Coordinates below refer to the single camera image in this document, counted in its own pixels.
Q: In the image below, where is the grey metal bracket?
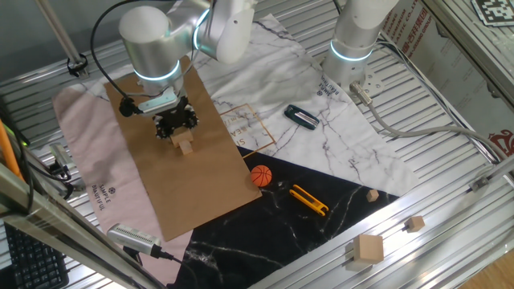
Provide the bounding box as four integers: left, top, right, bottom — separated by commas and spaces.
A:
467, 154, 514, 193

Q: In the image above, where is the panel with red print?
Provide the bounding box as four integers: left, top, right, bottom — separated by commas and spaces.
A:
381, 0, 514, 158

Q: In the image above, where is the orange toy basketball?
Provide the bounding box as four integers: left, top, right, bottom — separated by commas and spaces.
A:
250, 165, 273, 189

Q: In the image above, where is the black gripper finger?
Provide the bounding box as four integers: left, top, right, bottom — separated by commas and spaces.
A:
154, 116, 174, 140
182, 106, 200, 132

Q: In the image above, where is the black round cable plug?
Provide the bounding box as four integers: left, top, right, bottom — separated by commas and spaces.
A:
118, 97, 144, 118

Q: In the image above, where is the grey tripod pole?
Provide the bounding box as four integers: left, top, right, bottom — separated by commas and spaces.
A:
35, 0, 89, 78

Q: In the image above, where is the grey base cable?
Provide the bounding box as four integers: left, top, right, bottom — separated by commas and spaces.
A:
349, 81, 514, 164

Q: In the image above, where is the black rectangular device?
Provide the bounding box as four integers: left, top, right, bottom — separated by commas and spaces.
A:
284, 104, 321, 131

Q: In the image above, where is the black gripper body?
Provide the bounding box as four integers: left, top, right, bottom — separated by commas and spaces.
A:
152, 96, 194, 130

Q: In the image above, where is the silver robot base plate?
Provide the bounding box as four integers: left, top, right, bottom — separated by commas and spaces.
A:
347, 63, 386, 100

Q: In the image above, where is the marble pattern tablecloth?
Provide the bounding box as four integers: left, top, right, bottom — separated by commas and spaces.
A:
51, 14, 421, 289

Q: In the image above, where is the black white marker board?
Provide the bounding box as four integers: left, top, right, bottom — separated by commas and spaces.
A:
471, 0, 514, 27

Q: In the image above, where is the large wooden block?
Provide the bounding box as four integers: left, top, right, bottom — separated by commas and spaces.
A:
169, 128, 194, 148

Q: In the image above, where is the large wooden cube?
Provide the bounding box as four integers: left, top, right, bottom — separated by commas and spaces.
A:
352, 234, 385, 266

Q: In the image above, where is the yellow utility knife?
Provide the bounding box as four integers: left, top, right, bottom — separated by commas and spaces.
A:
289, 184, 330, 218

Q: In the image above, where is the black keyboard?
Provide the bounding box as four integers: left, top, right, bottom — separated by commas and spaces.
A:
2, 222, 70, 289

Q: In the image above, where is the orange pole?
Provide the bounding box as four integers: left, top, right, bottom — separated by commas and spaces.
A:
0, 119, 24, 182

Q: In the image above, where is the black camera cable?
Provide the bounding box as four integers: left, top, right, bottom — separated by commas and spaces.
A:
158, 248, 190, 268

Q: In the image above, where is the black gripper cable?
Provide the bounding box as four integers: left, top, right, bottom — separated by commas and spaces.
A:
89, 0, 177, 101

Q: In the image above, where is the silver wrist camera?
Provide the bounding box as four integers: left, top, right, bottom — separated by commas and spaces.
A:
137, 88, 178, 115

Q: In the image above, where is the brown cardboard sheet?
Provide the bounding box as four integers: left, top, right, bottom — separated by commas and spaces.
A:
103, 55, 263, 242

